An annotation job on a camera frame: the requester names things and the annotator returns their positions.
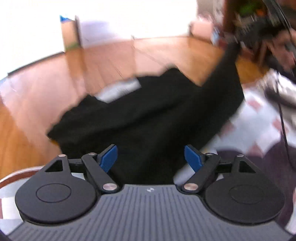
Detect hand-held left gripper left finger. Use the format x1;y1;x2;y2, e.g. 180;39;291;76
45;144;121;194

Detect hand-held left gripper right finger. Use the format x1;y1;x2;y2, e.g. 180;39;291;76
181;145;257;194

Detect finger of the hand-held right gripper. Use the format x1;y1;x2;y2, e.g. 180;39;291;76
211;25;241;50

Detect black garment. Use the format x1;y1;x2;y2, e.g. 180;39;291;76
47;40;246;186

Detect person's right hand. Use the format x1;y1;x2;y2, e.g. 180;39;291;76
268;29;296;70

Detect striped rug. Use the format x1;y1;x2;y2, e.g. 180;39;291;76
0;70;296;232

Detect dark purple cloth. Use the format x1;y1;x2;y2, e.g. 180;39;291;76
216;142;296;232

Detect cardboard box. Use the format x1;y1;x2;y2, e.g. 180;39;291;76
60;15;81;51

